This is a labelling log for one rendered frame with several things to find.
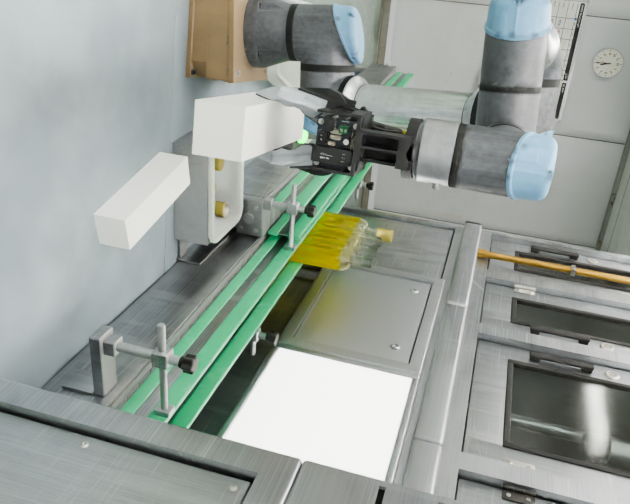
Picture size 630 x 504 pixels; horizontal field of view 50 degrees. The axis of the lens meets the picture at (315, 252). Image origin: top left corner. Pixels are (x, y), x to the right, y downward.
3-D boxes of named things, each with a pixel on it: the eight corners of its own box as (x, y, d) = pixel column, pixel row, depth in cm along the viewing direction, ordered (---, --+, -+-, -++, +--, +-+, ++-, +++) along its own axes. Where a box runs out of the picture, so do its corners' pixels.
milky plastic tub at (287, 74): (269, 92, 193) (298, 96, 191) (244, 70, 171) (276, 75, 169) (280, 31, 192) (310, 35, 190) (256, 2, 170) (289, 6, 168)
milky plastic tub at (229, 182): (176, 240, 147) (212, 248, 145) (173, 141, 137) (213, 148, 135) (209, 211, 162) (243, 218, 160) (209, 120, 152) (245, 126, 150)
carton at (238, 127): (195, 99, 75) (245, 107, 73) (266, 90, 97) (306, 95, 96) (191, 153, 77) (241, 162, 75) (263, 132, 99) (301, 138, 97)
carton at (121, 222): (93, 214, 114) (124, 220, 113) (159, 151, 133) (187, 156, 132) (99, 243, 118) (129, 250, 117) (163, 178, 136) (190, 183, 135)
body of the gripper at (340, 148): (311, 105, 76) (417, 120, 74) (330, 100, 84) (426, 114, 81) (304, 171, 79) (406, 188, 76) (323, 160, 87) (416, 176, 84)
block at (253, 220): (234, 234, 164) (261, 239, 162) (235, 198, 160) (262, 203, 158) (240, 228, 167) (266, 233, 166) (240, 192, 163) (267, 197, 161)
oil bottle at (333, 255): (269, 257, 174) (349, 274, 169) (270, 238, 171) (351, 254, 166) (276, 248, 179) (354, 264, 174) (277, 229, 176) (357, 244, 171)
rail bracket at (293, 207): (261, 245, 163) (310, 255, 161) (263, 181, 156) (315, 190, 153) (265, 240, 166) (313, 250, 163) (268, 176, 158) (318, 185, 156)
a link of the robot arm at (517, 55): (570, 13, 119) (572, -4, 75) (561, 77, 123) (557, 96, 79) (503, 12, 123) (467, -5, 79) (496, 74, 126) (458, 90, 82)
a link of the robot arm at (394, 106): (320, 62, 150) (570, 78, 121) (317, 129, 155) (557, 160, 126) (287, 62, 141) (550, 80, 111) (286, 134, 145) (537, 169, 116)
